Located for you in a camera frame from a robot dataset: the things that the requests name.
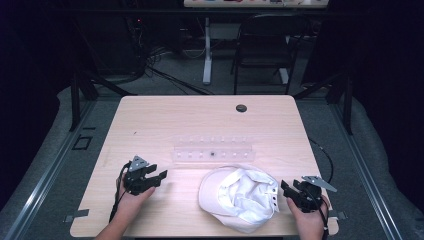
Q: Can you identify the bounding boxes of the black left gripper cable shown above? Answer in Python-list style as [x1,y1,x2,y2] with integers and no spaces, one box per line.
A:
[108,161,133,224]

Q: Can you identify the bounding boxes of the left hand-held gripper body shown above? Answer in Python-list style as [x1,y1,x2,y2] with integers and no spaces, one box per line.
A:
[122,155,158,197]

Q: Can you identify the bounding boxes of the white baseball cap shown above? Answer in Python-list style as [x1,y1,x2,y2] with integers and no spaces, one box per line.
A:
[197,164,281,235]

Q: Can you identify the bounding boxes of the person's right hand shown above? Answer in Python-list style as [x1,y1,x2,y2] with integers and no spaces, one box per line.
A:
[286,194,331,234]

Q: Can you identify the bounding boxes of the black floor cables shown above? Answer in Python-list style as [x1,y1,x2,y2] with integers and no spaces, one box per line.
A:
[141,46,216,97]

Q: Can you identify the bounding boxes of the black chair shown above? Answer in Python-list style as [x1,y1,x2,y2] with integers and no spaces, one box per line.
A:
[230,13,312,96]

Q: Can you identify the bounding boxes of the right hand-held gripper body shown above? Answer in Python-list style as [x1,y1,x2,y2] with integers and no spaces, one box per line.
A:
[292,175,338,214]

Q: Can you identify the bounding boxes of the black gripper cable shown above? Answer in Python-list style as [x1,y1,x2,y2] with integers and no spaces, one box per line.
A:
[108,161,133,224]
[307,136,335,240]

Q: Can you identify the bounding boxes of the white desk leg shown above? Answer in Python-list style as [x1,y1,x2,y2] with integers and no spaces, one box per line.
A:
[202,16,214,86]

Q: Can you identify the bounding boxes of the aluminium floor rail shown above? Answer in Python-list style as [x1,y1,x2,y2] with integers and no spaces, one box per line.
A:
[329,102,405,240]
[2,99,98,240]

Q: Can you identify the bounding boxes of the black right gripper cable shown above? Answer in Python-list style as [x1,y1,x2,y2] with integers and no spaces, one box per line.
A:
[307,136,335,240]

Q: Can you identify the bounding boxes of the grey metal bracket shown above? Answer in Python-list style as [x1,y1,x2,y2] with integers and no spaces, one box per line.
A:
[63,208,91,224]
[328,210,348,222]

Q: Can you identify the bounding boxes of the person's left hand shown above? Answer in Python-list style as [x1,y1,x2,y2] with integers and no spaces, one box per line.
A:
[114,173,157,219]

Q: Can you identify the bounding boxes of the black metal stand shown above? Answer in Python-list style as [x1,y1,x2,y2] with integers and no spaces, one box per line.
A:
[292,70,355,136]
[68,64,138,133]

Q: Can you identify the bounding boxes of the clear acrylic rack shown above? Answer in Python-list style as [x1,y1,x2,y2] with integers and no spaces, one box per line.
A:
[171,134,257,165]

